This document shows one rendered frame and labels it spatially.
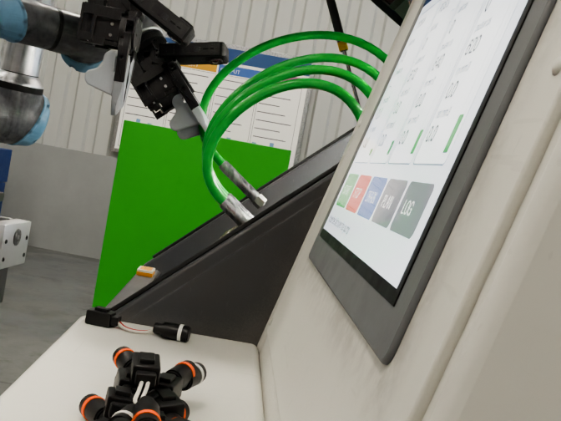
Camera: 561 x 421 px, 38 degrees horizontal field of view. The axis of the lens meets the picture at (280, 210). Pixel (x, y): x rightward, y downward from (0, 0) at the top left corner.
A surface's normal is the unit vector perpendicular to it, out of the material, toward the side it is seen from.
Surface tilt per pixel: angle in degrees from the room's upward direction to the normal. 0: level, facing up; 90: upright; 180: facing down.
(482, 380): 90
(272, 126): 90
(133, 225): 90
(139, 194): 90
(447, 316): 76
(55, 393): 0
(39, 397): 0
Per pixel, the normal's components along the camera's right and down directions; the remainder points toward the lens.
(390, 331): -0.91, -0.40
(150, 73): -0.14, -0.20
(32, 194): -0.07, 0.04
